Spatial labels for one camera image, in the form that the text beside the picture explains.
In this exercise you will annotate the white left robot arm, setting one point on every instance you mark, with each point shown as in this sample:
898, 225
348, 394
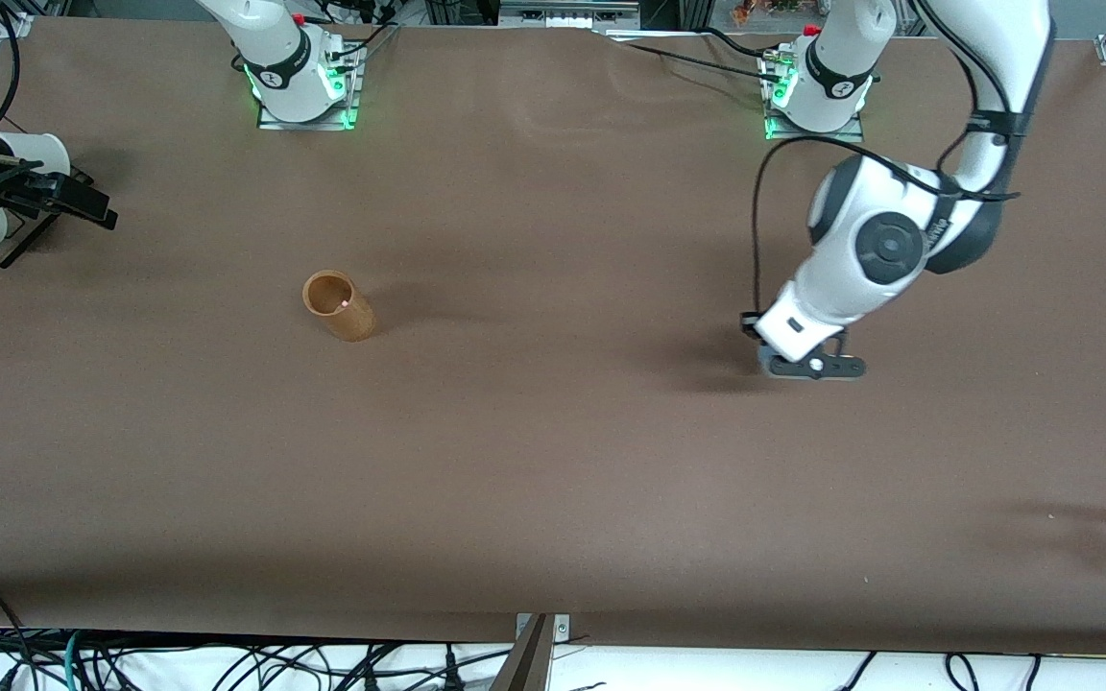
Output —
860, 240

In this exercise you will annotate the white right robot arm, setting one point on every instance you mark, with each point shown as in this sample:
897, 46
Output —
275, 58

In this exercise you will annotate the black cup rack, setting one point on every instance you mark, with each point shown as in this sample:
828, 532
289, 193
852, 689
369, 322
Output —
30, 235

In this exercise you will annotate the brown table mat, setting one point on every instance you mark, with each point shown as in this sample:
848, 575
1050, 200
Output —
553, 480

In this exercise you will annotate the brown wooden cylinder holder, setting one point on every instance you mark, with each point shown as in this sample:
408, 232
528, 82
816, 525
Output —
347, 317

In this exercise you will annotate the grey metal device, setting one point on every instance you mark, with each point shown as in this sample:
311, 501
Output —
567, 11

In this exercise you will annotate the brown tripod leg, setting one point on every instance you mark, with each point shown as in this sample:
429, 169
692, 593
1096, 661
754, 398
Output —
524, 662

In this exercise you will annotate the metal corner bracket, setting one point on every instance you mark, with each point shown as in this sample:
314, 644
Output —
13, 26

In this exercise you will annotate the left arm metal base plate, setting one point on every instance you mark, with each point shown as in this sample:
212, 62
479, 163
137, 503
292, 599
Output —
841, 136

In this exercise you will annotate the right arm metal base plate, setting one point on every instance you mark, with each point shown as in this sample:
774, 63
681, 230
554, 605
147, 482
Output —
351, 96

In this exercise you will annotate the small metal bracket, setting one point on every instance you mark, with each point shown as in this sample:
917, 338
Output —
561, 629

